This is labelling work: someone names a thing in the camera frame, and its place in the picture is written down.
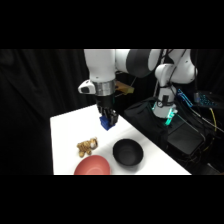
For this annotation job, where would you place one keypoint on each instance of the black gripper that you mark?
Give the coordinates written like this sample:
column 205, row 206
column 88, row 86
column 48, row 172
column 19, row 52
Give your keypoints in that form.
column 105, row 102

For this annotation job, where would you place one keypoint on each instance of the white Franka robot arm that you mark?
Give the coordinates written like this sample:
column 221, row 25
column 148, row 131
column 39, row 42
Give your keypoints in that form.
column 100, row 64

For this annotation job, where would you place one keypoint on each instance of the black bowl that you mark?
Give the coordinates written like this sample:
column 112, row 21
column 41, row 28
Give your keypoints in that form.
column 128, row 154

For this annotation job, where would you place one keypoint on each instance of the pink bowl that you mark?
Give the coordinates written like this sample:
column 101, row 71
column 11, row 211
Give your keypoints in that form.
column 93, row 166

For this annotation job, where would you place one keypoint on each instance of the tan wooden object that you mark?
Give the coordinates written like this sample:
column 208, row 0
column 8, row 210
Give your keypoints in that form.
column 125, row 88

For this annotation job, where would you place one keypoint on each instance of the tiger plush toy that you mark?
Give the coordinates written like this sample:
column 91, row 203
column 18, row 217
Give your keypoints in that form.
column 86, row 146

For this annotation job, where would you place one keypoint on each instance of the black curtain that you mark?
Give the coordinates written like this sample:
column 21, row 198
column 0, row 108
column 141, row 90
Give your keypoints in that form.
column 36, row 86

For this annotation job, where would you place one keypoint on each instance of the black robot stand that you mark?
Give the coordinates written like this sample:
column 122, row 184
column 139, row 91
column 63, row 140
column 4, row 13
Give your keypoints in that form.
column 183, row 138

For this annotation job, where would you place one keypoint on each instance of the blue lit device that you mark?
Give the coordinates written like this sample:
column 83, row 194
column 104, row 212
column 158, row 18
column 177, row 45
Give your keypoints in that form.
column 206, row 99

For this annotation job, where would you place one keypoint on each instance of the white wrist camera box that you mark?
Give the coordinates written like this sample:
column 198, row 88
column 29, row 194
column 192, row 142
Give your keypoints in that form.
column 86, row 87

